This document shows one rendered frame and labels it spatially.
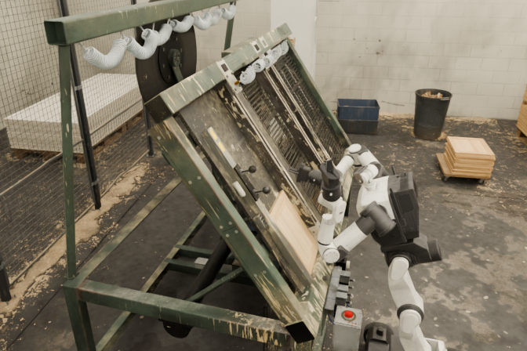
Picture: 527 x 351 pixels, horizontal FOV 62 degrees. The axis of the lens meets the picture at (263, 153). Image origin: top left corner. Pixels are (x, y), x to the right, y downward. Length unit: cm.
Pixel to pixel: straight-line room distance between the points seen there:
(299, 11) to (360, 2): 161
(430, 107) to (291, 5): 241
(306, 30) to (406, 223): 414
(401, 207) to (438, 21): 554
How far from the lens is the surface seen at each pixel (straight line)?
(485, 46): 782
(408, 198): 227
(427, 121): 677
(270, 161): 245
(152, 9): 260
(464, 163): 555
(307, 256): 248
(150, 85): 271
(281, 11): 609
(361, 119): 674
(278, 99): 296
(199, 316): 239
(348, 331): 218
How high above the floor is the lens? 243
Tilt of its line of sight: 24 degrees down
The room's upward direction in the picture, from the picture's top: straight up
